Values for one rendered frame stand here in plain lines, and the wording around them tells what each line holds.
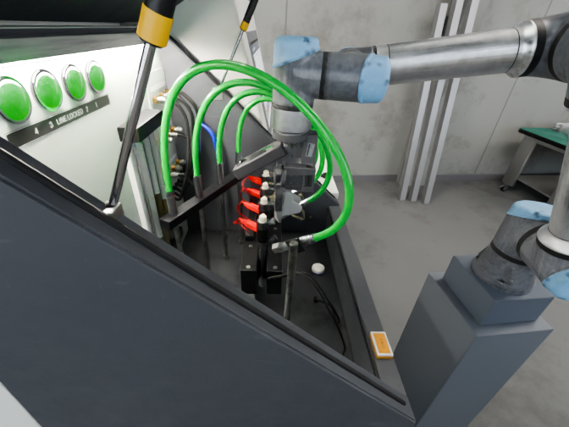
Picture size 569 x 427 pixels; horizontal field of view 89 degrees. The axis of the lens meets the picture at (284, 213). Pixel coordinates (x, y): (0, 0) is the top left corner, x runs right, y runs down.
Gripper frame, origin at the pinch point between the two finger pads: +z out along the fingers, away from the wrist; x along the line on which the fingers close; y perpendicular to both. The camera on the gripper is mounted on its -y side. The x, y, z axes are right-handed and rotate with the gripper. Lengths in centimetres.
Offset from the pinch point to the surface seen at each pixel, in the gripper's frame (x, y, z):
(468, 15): 224, 154, -51
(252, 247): 3.4, -5.8, 12.0
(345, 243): 9.9, 20.3, 15.2
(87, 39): -6.3, -28.0, -33.7
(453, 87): 215, 156, 2
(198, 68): -5.2, -13.0, -30.5
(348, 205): -16.0, 10.9, -13.2
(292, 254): -14.8, 2.8, -1.7
